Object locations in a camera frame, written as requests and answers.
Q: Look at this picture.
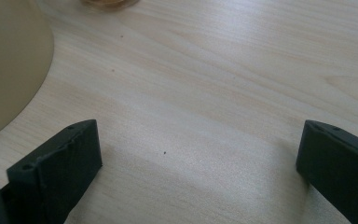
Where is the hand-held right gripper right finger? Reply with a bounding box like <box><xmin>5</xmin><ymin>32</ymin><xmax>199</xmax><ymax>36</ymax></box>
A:
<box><xmin>296</xmin><ymin>119</ymin><xmax>358</xmax><ymax>224</ymax></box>

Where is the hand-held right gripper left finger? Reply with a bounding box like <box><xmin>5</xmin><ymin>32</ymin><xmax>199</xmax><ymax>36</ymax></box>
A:
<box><xmin>0</xmin><ymin>119</ymin><xmax>103</xmax><ymax>224</ymax></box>

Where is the beige plastic bowl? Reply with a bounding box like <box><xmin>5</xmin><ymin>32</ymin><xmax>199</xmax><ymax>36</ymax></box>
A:
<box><xmin>0</xmin><ymin>0</ymin><xmax>55</xmax><ymax>146</ymax></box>

